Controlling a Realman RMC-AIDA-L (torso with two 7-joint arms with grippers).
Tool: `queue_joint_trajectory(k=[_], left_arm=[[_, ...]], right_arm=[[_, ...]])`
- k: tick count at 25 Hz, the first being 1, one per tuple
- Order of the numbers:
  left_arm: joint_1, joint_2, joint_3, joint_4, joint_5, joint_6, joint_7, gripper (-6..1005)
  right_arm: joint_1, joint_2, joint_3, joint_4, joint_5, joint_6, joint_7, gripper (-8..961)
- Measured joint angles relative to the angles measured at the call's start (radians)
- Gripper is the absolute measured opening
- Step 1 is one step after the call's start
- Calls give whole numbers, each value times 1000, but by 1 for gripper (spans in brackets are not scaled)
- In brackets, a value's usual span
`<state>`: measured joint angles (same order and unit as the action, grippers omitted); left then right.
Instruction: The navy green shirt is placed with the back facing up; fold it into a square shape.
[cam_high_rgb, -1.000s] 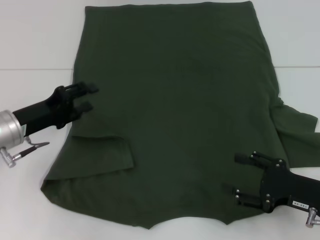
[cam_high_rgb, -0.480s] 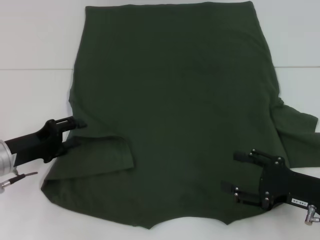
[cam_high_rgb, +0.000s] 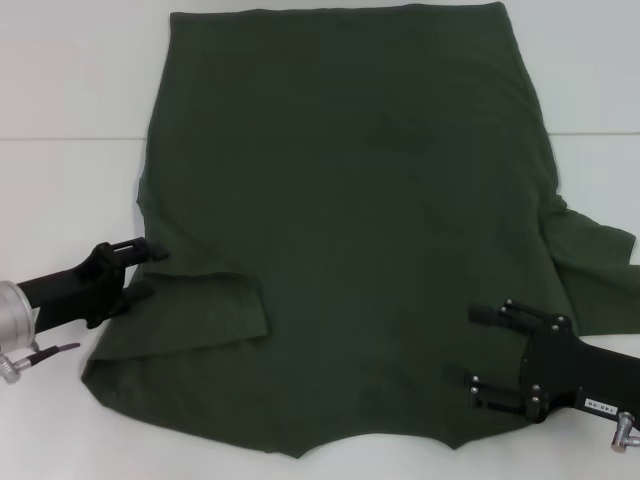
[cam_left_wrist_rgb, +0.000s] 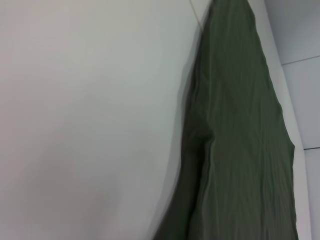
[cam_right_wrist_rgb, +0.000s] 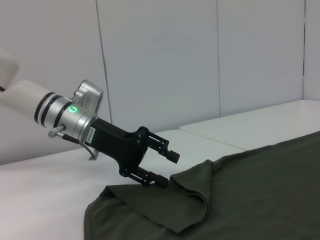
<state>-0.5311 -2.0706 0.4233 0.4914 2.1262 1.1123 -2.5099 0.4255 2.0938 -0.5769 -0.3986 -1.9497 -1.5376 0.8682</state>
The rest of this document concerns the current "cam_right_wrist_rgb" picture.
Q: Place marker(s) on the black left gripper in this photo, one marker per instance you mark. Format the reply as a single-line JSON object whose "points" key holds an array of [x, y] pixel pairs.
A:
{"points": [[112, 141]]}

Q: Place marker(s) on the dark green shirt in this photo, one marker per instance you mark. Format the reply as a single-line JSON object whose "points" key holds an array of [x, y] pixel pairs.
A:
{"points": [[237, 195]]}

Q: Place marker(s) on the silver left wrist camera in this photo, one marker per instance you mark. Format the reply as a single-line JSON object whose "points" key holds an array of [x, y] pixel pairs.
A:
{"points": [[87, 96]]}

